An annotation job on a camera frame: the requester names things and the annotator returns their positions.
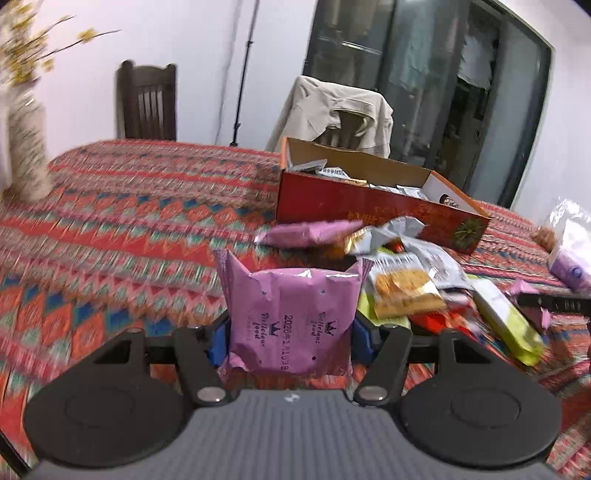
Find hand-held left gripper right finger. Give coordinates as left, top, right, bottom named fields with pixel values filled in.
left=352, top=316, right=492, bottom=409

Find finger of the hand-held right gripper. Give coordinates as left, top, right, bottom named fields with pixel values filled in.
left=516, top=293, right=591, bottom=320

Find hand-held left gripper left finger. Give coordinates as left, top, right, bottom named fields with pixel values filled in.
left=92, top=316, right=238, bottom=409

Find pile of snack packets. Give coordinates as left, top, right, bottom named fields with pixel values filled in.
left=290, top=158, right=432, bottom=200
left=342, top=217, right=548, bottom=367

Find red cardboard box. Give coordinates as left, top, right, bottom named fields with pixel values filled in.
left=276, top=137, right=492, bottom=256

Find purple tissue pack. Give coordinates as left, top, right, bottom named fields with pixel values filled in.
left=548, top=219, right=591, bottom=294

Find dark wooden chair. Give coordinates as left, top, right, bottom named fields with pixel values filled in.
left=116, top=60, right=178, bottom=141
left=318, top=111, right=370, bottom=151

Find glass sliding door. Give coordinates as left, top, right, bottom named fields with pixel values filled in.
left=302, top=0, right=555, bottom=209

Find beige jacket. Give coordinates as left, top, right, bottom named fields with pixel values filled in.
left=279, top=75, right=394, bottom=158

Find white hanging garment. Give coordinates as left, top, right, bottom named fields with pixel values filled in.
left=457, top=28, right=498, bottom=89

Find small floral ceramic vase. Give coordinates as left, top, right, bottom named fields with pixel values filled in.
left=7, top=80, right=54, bottom=202

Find light blue hanging garment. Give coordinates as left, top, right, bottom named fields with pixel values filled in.
left=397, top=14, right=445, bottom=93

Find yellow flower branches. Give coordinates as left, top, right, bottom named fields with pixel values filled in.
left=0, top=14, right=123, bottom=89

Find black light cable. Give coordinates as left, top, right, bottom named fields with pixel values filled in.
left=214, top=41, right=233, bottom=146

